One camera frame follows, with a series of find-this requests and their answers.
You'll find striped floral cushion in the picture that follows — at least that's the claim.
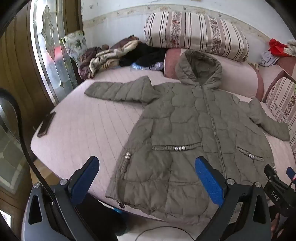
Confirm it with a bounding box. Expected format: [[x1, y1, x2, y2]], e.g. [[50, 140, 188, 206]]
[[266, 77, 296, 149]]

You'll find striped floral pillow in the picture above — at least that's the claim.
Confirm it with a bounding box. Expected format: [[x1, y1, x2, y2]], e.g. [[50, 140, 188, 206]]
[[144, 11, 250, 62]]

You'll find black clothes pile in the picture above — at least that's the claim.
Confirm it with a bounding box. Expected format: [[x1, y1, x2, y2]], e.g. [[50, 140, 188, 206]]
[[119, 44, 168, 70]]

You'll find red cloth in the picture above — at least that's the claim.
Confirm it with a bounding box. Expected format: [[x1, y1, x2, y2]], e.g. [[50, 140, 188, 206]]
[[269, 39, 288, 56]]

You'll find blue plastic bag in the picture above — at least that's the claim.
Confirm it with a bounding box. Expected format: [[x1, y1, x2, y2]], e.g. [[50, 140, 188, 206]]
[[131, 62, 165, 71]]

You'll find pink bolster pillow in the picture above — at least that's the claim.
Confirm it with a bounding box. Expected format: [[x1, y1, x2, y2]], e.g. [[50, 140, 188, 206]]
[[164, 48, 264, 99]]

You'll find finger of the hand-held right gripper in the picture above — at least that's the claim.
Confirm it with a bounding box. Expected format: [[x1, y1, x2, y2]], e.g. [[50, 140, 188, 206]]
[[264, 164, 281, 186], [286, 166, 296, 187]]

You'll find wooden sofa armrest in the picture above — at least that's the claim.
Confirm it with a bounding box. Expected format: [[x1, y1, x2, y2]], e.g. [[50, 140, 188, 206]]
[[262, 70, 296, 102]]

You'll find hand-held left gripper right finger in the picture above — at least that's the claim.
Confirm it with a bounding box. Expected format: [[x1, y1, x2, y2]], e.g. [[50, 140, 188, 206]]
[[195, 156, 271, 241]]

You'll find olive green hooded puffer jacket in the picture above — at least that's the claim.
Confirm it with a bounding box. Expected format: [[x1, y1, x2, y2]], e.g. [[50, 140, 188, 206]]
[[84, 50, 290, 226]]

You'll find grey cloth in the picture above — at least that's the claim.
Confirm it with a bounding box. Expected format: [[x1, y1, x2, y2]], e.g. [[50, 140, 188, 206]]
[[260, 51, 281, 67]]

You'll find thin black cable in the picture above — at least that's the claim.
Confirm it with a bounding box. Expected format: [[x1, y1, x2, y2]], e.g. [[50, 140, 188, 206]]
[[135, 226, 197, 241]]

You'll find person's right hand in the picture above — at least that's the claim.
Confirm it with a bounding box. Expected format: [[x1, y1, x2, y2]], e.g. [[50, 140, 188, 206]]
[[270, 212, 286, 238]]

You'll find dark mobile phone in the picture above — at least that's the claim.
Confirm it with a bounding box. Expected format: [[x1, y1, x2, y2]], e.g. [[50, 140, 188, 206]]
[[37, 112, 56, 138]]

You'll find pink quilted bed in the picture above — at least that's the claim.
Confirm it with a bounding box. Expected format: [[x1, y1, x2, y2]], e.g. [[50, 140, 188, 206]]
[[30, 64, 296, 229]]

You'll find pile of crumpled clothes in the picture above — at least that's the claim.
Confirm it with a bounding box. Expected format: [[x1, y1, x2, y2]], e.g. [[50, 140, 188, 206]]
[[78, 35, 144, 79]]

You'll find green floral cushion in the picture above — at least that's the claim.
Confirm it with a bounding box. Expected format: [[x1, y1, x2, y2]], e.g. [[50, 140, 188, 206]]
[[60, 30, 88, 67]]

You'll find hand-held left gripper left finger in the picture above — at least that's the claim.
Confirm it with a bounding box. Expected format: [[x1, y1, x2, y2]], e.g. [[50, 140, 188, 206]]
[[22, 156, 100, 241]]

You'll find light green cloth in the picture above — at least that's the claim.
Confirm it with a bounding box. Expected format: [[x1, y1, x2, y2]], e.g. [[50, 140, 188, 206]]
[[287, 39, 296, 57]]

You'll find person's leg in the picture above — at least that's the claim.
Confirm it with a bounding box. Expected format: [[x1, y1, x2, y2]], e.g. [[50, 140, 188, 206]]
[[76, 195, 127, 241]]

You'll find patterned glass door panel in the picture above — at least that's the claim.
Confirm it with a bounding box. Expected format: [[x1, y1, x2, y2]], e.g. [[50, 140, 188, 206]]
[[30, 0, 78, 105]]

